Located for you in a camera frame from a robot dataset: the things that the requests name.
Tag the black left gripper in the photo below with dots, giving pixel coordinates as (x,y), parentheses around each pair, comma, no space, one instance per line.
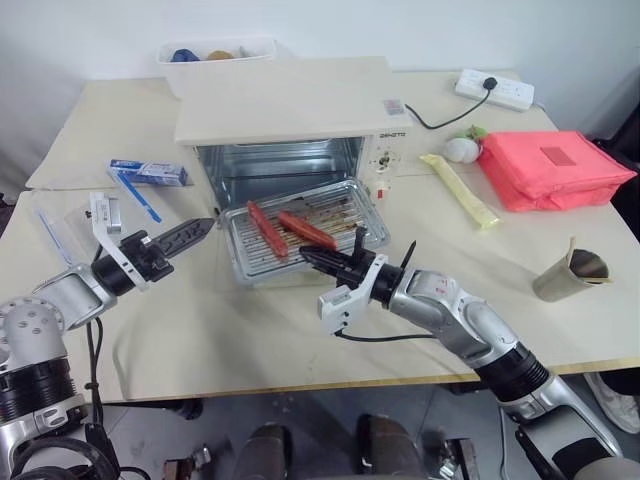
(147,255)

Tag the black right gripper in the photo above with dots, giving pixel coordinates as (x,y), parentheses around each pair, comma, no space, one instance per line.
(356,267)

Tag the silver ridged baking tray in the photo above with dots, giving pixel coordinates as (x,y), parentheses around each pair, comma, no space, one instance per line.
(350,210)

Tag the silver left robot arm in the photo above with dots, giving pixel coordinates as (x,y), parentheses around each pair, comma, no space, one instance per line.
(47,300)

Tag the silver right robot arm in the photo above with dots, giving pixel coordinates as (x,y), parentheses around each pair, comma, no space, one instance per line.
(465,320)

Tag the short red sausage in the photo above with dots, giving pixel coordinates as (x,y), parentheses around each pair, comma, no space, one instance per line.
(307,229)

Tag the long red sausage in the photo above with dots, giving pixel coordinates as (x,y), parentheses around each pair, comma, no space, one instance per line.
(267,230)

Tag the cream toaster oven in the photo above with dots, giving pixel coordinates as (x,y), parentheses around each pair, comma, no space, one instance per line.
(280,100)

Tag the blue toothbrush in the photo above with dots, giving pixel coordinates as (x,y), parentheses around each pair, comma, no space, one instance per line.
(140,200)

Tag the blue and white box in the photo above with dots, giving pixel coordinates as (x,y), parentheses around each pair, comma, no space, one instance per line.
(150,172)

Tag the clear plastic package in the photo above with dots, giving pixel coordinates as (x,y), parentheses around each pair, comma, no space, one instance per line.
(55,232)

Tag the long yellow packet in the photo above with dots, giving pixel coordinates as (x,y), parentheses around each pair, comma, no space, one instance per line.
(462,192)

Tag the white plastic storage bin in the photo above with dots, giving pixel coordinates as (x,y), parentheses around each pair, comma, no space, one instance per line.
(220,72)

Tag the white radish toy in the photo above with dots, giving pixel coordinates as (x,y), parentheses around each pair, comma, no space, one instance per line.
(461,149)

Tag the blue round object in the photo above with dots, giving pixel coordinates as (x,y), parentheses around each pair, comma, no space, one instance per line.
(185,55)

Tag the brown round object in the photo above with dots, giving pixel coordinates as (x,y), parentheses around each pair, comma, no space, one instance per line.
(221,55)

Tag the dark rounded shape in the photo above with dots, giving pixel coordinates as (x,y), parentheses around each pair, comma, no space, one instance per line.
(262,452)
(390,447)

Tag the metal cup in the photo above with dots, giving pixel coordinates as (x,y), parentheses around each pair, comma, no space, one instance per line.
(560,285)

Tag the red fabric bag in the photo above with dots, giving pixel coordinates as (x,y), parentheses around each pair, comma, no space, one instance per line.
(550,172)

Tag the black power plug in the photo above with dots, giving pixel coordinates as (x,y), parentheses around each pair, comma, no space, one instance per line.
(491,83)

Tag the white power strip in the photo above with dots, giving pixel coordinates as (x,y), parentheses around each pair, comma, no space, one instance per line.
(515,92)

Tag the white shoe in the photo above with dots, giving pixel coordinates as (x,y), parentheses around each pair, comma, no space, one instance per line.
(612,405)

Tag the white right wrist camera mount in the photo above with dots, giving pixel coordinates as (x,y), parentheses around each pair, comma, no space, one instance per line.
(342,307)

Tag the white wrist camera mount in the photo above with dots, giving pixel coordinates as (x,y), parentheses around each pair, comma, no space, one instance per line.
(106,212)
(342,307)

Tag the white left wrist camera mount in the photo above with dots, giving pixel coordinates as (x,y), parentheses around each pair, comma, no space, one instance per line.
(106,212)

